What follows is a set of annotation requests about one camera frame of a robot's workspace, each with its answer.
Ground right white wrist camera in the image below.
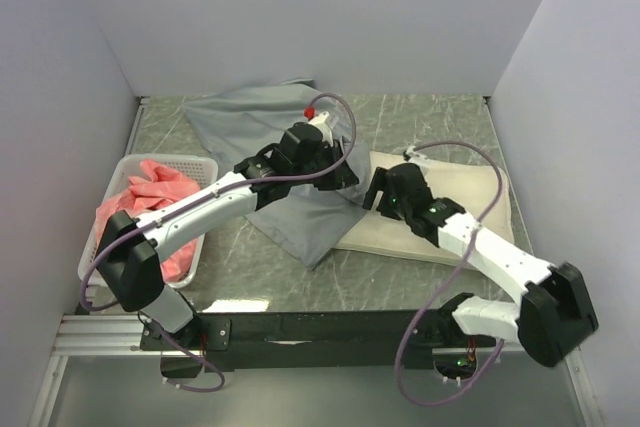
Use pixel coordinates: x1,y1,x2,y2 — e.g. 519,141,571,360
402,145,432,169

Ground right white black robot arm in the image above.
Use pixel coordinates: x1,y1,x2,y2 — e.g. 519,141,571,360
363,163,599,367

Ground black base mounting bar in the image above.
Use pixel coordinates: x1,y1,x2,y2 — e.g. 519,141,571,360
140,306,496,373

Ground grey pillowcase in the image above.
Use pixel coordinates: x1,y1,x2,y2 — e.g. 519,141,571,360
183,80,371,268

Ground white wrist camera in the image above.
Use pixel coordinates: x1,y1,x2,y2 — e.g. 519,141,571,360
307,108,351,145
402,145,432,169

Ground purple cable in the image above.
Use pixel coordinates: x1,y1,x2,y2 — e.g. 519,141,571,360
79,92,357,393
394,141,506,407

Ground aluminium frame rail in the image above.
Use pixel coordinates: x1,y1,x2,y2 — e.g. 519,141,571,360
52,309,581,356

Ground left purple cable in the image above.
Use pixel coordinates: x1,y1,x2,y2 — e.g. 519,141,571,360
79,92,357,393

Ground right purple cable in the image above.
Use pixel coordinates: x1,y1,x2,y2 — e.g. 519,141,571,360
394,141,506,407

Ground pink crumpled cloth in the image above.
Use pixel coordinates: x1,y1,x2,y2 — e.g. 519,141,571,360
94,158,200,283

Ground beige pillow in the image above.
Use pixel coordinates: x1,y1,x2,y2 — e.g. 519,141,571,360
335,160,514,266

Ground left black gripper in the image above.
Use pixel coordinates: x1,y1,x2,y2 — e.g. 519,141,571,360
291,140,360,191

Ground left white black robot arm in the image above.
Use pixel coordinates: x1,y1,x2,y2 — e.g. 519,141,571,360
91,120,358,349

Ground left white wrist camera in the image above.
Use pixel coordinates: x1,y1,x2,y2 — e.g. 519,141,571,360
307,108,351,145

